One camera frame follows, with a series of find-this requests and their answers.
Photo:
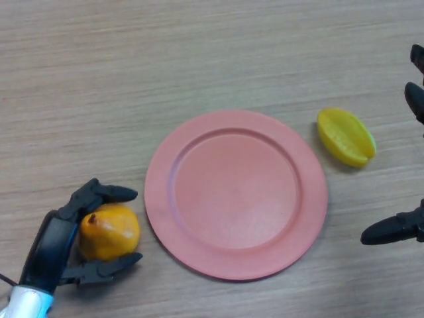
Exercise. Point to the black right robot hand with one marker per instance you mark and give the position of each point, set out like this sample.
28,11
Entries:
394,230

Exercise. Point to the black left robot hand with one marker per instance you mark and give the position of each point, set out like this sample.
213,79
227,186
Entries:
49,245

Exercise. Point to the yellow pear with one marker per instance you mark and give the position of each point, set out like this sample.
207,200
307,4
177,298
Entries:
112,232

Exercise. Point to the pink round plate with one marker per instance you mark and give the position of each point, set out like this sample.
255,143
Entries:
236,195

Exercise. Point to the yellow starfruit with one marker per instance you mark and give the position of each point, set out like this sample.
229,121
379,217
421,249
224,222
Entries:
346,136

